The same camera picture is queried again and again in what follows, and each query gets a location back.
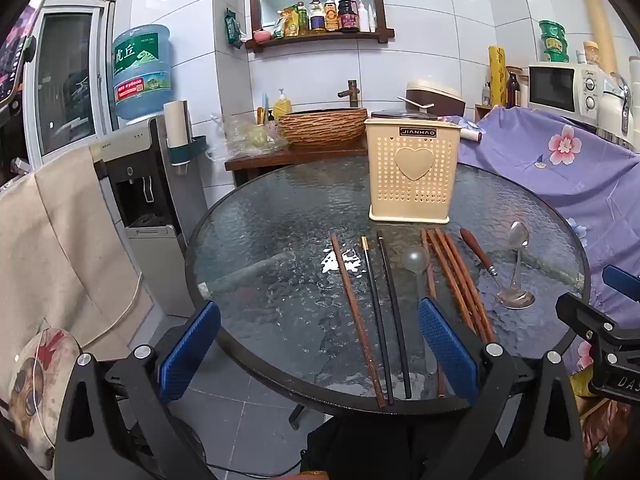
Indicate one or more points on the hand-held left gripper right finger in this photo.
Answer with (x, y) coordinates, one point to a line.
(447, 347)

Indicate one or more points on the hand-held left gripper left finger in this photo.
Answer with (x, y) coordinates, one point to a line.
(190, 350)

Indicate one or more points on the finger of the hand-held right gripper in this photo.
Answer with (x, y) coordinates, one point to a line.
(622, 281)
(585, 312)

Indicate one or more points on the clear plastic spoon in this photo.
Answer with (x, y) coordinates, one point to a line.
(415, 261)

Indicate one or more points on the stainless steel ladle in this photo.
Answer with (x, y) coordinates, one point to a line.
(517, 235)

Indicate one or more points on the beige plastic utensil holder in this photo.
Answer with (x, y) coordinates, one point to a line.
(412, 180)

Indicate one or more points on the printed seat cushion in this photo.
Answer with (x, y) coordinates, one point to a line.
(607, 430)
(40, 395)

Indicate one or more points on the grey water dispenser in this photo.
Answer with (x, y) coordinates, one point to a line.
(150, 240)

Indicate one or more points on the purple floral cloth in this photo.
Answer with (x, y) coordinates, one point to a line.
(560, 180)

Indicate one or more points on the beige cloth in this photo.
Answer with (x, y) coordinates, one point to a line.
(65, 250)

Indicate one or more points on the white electric kettle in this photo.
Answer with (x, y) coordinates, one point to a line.
(612, 110)

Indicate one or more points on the white microwave oven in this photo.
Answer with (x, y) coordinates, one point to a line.
(562, 92)

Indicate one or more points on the white paper roll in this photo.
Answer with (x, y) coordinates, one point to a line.
(470, 134)

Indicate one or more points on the wooden side table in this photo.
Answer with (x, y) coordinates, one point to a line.
(295, 159)

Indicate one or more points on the small wooden box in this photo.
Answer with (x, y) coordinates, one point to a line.
(482, 112)

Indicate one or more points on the brown glass bottle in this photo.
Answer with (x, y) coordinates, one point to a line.
(512, 91)

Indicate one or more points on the clear plastic bags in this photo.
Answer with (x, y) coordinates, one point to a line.
(250, 137)

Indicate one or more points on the white paper cup dispenser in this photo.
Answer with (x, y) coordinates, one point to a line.
(176, 122)

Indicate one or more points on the white small jar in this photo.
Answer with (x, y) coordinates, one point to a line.
(580, 57)

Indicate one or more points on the yellow lidded jar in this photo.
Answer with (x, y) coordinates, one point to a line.
(591, 53)

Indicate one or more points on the small clear bottle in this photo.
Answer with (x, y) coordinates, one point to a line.
(486, 94)

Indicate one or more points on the yellow wrap roll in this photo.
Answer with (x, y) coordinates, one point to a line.
(497, 77)

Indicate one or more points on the stack of green noodle cups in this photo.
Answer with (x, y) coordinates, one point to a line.
(554, 42)

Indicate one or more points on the toothbrush cup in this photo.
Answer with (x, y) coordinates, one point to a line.
(263, 110)

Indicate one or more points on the wicker wash basin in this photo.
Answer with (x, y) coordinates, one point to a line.
(322, 129)

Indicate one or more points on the brown rice cooker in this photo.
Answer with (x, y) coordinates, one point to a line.
(435, 96)

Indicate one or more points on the stack of paper cups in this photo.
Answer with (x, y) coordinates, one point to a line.
(597, 25)

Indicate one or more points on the yellow soap bottle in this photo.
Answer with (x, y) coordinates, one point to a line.
(282, 106)

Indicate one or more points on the bronze faucet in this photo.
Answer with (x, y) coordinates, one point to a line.
(350, 92)

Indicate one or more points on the blue water jug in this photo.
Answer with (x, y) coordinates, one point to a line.
(142, 72)

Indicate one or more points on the white framed window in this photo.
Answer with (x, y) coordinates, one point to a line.
(67, 80)

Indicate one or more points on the pink small dish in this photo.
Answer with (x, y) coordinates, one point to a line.
(262, 36)

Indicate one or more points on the green hanging packet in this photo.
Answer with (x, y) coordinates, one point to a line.
(232, 27)

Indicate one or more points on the wooden mirror shelf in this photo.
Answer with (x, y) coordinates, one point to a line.
(315, 39)

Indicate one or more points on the white squeeze bottle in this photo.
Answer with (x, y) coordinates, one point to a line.
(371, 18)
(362, 19)

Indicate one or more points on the mounted phone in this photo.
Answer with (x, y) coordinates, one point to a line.
(15, 60)

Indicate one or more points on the yellow seasoning packet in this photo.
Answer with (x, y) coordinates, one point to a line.
(289, 22)

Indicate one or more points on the yellow oil bottle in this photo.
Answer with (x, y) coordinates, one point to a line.
(301, 19)

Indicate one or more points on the dark soy sauce bottle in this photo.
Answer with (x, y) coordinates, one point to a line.
(347, 12)

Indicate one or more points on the orange label sauce bottle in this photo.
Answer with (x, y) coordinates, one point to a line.
(330, 15)

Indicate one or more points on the purple label sauce bottle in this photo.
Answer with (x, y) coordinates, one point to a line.
(316, 16)

